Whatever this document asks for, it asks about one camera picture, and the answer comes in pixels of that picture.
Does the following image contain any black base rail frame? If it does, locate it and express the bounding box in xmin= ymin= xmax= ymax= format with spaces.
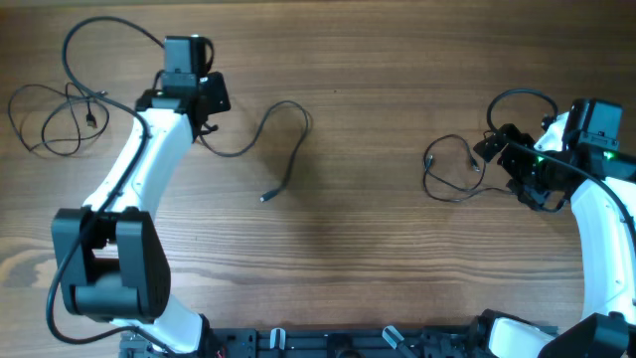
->
xmin=118 ymin=325 xmax=562 ymax=358

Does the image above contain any thick black usb cable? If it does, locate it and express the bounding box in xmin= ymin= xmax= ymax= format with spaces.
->
xmin=198 ymin=99 xmax=312 ymax=204

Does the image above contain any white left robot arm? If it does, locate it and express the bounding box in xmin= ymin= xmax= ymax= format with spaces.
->
xmin=47 ymin=36 xmax=231 ymax=356

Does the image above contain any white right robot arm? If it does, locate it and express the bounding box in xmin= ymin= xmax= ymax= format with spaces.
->
xmin=474 ymin=98 xmax=635 ymax=357

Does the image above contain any thin black usb cable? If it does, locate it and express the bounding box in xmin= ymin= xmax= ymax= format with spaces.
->
xmin=7 ymin=82 xmax=110 ymax=157

